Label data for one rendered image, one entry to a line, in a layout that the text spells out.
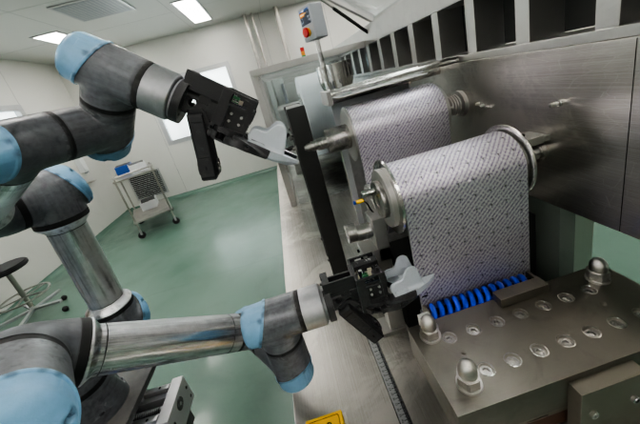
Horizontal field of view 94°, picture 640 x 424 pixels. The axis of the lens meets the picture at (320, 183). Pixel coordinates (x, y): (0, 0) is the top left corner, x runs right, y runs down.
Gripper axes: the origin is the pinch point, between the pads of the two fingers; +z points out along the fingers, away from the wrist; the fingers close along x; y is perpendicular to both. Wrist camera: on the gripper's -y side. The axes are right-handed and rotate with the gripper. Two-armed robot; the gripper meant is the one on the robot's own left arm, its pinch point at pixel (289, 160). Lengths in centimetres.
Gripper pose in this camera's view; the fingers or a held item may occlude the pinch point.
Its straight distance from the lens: 53.0
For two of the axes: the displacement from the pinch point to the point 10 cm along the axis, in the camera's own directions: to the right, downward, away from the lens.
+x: -1.5, -2.9, 9.4
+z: 8.9, 3.7, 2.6
